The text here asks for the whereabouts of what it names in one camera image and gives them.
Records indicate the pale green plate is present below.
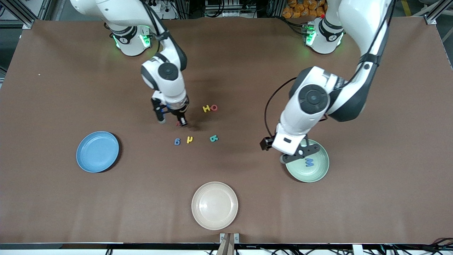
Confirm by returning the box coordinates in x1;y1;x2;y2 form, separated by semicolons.
285;138;330;183

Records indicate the beige plate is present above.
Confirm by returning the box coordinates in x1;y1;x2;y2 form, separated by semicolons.
191;182;239;231

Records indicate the brown table cover sheet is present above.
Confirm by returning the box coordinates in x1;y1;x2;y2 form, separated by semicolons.
0;16;453;245

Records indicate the blue plate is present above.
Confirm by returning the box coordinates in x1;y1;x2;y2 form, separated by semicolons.
76;131;120;173

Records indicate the white power strip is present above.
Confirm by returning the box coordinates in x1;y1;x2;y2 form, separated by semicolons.
149;2;177;20

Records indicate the grey equipment rack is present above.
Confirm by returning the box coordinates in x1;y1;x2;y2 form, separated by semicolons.
205;0;259;18

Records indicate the orange packets pile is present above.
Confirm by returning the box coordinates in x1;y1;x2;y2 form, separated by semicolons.
282;0;327;19

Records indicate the brown post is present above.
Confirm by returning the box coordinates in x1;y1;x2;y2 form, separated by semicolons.
217;234;235;255

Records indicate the aluminium frame profile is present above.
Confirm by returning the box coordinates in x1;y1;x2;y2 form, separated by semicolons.
0;0;39;29
412;0;453;25

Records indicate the black cable bundle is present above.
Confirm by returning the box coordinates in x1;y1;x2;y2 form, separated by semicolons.
382;237;453;255

